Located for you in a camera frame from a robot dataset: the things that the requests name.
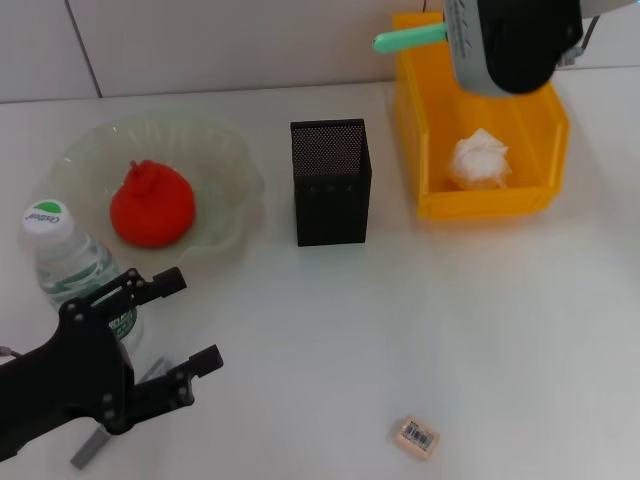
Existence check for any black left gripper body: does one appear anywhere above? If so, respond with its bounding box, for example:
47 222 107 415
0 297 137 462

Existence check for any red-orange toy orange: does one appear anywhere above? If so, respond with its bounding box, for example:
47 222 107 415
109 158 197 250

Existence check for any clear green-label water bottle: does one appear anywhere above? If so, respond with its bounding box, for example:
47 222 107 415
20 198 145 351

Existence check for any white paper ball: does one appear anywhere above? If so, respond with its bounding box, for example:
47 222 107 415
442 128 514 191

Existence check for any mint green pen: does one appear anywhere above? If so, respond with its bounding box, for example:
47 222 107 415
372 22 449 55

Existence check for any grey marker pen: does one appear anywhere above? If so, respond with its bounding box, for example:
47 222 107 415
68 354 174 470

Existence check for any green glass fruit plate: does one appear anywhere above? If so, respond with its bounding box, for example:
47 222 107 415
37 112 266 276

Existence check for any black mesh pen holder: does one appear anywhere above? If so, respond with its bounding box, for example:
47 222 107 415
289 118 375 248

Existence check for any beige eraser with barcode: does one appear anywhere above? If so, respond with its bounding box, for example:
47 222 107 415
391 416 442 462

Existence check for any yellow plastic bin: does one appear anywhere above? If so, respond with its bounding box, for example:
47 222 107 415
391 12 571 221

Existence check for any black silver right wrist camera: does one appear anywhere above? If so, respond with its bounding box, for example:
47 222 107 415
442 0 586 99

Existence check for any right gripper connector cable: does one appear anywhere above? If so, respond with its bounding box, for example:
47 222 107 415
558 14 601 66

